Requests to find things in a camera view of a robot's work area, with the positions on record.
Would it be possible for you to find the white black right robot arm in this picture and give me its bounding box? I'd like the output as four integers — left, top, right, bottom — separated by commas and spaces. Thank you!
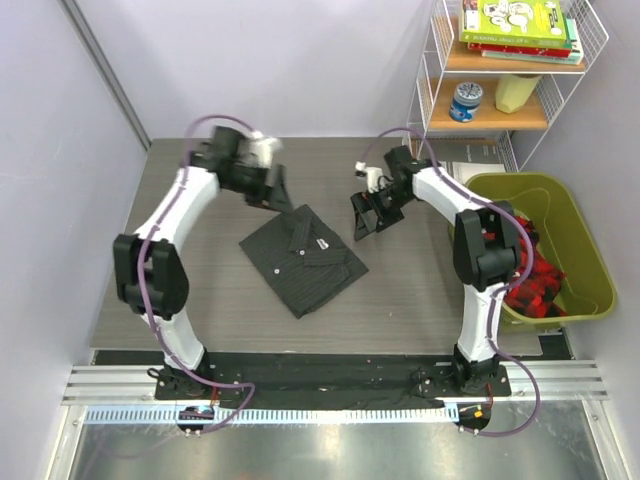
350, 146, 529, 395

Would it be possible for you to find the blue white tin can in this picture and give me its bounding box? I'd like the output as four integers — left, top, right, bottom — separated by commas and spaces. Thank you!
449, 82, 484, 123

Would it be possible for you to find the white wire shelf rack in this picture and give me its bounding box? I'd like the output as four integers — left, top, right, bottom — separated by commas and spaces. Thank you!
403, 1, 609, 172

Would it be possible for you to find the olive green plastic bin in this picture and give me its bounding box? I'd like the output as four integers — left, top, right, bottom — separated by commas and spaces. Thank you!
466, 172, 617, 331

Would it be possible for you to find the teal book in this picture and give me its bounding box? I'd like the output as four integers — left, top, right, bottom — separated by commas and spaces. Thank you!
476, 19, 584, 65

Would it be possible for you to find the grey pinstriped long sleeve shirt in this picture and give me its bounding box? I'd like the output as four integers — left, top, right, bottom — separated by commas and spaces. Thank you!
240, 205, 368, 319

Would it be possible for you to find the red black plaid shirt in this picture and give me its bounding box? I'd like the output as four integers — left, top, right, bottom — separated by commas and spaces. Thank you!
504, 216, 567, 318

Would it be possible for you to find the perforated cable duct strip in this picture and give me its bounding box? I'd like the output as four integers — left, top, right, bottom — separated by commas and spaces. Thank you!
84, 403, 459, 426

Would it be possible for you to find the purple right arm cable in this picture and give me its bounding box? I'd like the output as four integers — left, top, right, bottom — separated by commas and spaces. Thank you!
360, 127, 542, 437

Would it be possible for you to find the aluminium extrusion rail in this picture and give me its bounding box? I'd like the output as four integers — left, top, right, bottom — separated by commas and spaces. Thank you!
62, 360, 609, 405

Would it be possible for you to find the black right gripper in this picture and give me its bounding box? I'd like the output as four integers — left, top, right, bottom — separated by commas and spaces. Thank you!
349, 185, 412, 242

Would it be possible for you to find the grey booklet with papers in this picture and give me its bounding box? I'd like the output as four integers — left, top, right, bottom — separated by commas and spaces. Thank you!
429, 138, 506, 184

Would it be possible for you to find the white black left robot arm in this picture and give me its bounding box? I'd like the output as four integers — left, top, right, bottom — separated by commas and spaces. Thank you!
113, 126, 292, 399

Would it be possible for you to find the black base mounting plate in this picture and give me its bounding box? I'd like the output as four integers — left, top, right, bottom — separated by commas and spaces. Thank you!
147, 353, 512, 410

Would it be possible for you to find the red book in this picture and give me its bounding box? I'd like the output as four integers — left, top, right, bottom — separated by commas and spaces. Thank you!
467, 42, 572, 58

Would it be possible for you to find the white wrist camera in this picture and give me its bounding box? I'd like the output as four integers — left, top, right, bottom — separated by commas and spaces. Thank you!
355, 161, 384, 193
239, 131, 283, 170

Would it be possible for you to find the pale yellow faceted vase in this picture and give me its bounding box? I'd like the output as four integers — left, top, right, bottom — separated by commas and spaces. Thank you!
495, 74, 541, 114

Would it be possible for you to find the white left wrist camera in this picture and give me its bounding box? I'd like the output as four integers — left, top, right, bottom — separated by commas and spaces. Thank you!
239, 131, 283, 170

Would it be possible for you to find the green board game box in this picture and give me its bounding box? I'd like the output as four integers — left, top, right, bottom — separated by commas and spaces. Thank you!
458, 0, 568, 48

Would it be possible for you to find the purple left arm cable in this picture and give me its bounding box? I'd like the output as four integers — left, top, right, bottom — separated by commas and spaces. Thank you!
137, 114, 257, 436

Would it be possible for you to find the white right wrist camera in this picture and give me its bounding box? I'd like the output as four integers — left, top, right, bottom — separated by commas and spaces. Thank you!
355, 161, 384, 193

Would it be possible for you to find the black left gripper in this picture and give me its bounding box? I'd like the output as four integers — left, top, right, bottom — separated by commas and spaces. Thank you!
225, 163, 295, 216

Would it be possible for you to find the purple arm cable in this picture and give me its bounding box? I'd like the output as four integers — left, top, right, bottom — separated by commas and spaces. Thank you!
360, 127, 542, 437
137, 114, 257, 436

